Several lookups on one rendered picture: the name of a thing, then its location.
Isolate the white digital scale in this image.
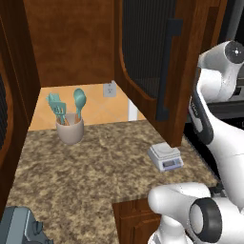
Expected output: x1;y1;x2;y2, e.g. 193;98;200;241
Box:
147;142;185;173

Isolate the brown wooden base cabinet door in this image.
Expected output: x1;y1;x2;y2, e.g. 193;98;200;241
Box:
112;199;164;244

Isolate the teal spoon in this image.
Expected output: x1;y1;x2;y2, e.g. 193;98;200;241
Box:
72;88;88;124

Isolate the beige utensil pot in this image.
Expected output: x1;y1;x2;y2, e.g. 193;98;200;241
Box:
55;112;86;146

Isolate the teal slotted spatula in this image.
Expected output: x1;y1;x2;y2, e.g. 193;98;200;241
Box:
47;91;69;126

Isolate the grey-blue small appliance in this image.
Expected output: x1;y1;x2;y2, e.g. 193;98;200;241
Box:
0;206;54;244

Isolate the white wall outlet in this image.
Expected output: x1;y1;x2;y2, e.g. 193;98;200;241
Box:
102;80;118;98

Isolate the brown wooden wall cabinet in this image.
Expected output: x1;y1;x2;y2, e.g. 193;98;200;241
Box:
23;0;116;89

